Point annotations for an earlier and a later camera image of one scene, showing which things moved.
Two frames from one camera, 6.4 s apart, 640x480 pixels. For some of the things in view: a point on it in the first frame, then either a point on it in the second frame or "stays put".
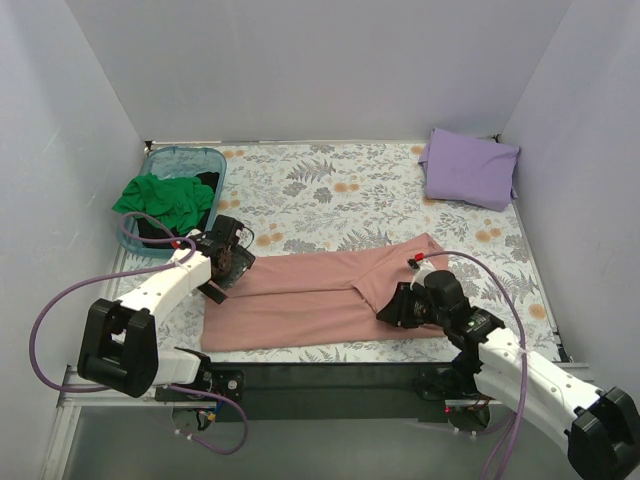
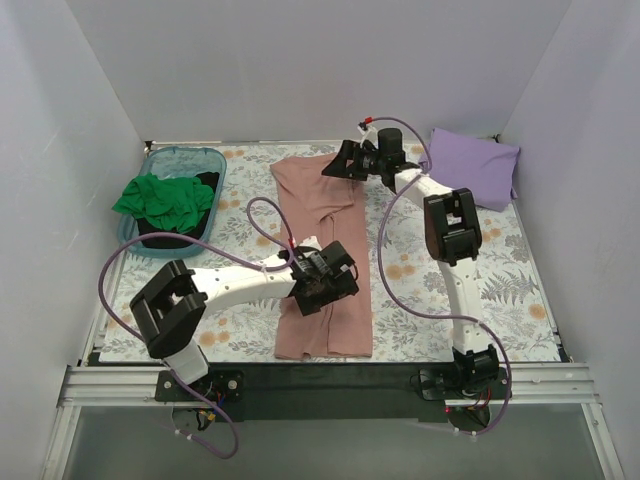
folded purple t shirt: [469, 170] stays put
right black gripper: [398, 310] → [353, 159]
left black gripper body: [232, 273] → [329, 292]
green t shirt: [184, 203] stays put
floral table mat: [310, 203] stays put
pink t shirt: [321, 297] → [328, 206]
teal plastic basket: [174, 162] stays put
